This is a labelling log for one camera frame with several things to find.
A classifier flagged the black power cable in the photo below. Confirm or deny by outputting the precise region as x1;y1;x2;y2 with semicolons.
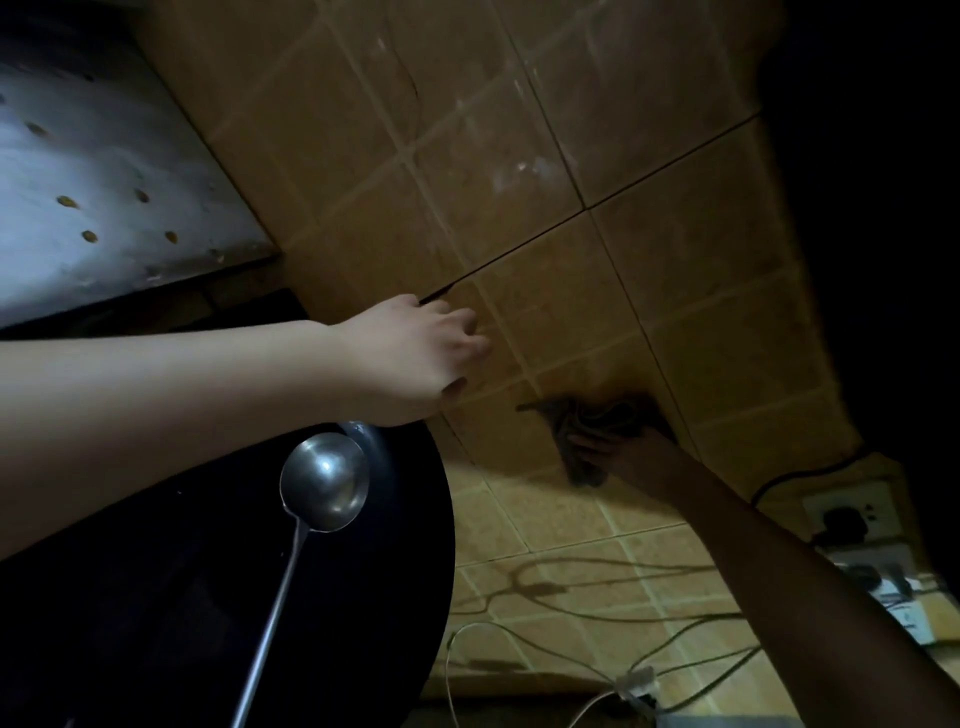
750;448;875;510

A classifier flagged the white cable adapter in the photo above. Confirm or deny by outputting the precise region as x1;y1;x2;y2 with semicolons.
613;666;660;712

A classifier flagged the person's right forearm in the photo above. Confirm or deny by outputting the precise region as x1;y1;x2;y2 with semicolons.
671;450;960;728

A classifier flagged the person's left forearm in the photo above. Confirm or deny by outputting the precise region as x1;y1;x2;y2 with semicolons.
0;318;357;564

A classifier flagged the person's right hand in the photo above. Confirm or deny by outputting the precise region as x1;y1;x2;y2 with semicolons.
566;426;702;505

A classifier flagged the thin grey cable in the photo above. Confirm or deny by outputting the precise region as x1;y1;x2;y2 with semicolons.
628;613;762;714
450;556;721;624

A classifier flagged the person's left hand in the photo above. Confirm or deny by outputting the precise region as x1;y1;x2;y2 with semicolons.
330;294;492;429

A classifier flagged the dark grey cleaning cloth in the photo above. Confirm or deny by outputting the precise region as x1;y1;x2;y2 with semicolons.
516;393;676;490

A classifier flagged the black wok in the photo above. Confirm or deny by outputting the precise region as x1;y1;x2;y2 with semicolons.
0;420;457;728

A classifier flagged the steel ladle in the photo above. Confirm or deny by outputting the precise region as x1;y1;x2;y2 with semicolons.
228;432;371;728

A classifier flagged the thin white cable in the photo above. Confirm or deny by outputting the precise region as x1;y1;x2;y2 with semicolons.
442;621;627;728

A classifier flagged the steel range hood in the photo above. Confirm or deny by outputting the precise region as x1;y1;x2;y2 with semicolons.
0;0;281;331

